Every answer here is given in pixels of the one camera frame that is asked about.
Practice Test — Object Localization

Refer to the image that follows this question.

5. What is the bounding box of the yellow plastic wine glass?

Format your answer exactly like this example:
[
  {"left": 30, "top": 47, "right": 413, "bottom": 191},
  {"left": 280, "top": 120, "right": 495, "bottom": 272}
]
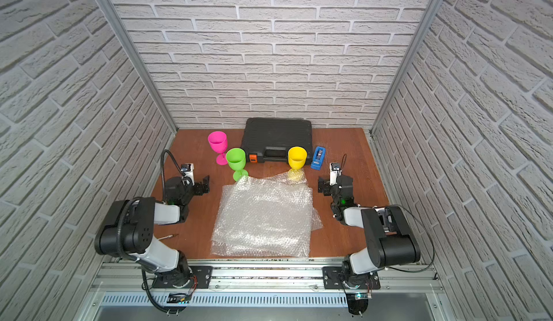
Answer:
[{"left": 288, "top": 146, "right": 308, "bottom": 181}]

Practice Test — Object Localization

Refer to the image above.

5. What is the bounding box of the bubble wrap stack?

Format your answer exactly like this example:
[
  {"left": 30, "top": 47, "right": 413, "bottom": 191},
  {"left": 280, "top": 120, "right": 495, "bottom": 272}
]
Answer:
[{"left": 210, "top": 178, "right": 316, "bottom": 258}]

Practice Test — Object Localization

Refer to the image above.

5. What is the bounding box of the green plastic wine glass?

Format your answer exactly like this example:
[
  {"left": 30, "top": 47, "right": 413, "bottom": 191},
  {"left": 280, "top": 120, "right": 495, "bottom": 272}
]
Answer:
[{"left": 226, "top": 148, "right": 249, "bottom": 181}]

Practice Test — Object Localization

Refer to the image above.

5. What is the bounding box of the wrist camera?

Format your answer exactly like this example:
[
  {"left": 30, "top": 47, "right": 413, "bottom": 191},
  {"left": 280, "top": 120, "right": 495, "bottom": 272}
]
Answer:
[
  {"left": 180, "top": 164, "right": 195, "bottom": 185},
  {"left": 329, "top": 163, "right": 341, "bottom": 186}
]

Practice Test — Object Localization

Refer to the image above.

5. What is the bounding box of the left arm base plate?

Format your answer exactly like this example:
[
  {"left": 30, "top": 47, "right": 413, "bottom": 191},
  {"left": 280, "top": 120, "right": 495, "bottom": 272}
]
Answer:
[{"left": 151, "top": 265, "right": 214, "bottom": 290}]

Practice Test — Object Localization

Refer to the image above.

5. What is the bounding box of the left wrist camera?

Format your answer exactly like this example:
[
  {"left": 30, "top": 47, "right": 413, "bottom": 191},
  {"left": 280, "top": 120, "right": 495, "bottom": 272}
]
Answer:
[{"left": 180, "top": 164, "right": 195, "bottom": 185}]

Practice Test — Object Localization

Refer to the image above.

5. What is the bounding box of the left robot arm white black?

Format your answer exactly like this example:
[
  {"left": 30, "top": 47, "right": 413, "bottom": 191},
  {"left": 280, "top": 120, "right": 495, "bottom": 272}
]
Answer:
[{"left": 94, "top": 176, "right": 210, "bottom": 288}]

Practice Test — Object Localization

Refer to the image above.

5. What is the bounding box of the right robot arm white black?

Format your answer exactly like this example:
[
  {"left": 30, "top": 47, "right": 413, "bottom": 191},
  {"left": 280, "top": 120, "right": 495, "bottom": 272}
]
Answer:
[{"left": 318, "top": 176, "right": 421, "bottom": 289}]

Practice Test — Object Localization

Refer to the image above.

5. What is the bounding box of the blue tape dispenser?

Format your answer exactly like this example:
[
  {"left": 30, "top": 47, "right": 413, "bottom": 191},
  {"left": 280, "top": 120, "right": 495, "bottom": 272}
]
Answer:
[{"left": 310, "top": 146, "right": 326, "bottom": 171}]

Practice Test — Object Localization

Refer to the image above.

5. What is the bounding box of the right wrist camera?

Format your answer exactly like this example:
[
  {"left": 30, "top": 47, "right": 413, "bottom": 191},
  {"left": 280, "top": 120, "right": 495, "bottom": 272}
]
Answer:
[{"left": 329, "top": 163, "right": 341, "bottom": 186}]

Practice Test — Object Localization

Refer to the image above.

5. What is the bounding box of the pink plastic wine glass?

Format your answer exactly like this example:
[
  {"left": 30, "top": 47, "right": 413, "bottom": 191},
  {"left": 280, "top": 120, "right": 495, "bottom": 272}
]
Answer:
[{"left": 207, "top": 131, "right": 228, "bottom": 166}]

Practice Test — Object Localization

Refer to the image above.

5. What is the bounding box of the black plastic tool case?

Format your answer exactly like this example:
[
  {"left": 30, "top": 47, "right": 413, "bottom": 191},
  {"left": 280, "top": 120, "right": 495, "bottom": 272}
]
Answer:
[{"left": 240, "top": 117, "right": 313, "bottom": 164}]

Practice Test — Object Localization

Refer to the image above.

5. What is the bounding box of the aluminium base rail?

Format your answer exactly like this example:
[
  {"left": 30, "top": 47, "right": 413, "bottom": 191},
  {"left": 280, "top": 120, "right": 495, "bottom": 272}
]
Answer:
[{"left": 90, "top": 258, "right": 448, "bottom": 309}]

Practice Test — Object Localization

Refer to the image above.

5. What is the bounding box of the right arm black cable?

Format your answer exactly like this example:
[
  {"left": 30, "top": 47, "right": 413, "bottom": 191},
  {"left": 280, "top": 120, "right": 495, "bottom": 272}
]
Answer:
[{"left": 384, "top": 204, "right": 436, "bottom": 274}]

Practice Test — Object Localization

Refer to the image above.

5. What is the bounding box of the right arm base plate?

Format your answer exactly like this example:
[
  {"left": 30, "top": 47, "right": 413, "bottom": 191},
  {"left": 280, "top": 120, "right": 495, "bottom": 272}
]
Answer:
[{"left": 322, "top": 266, "right": 381, "bottom": 292}]

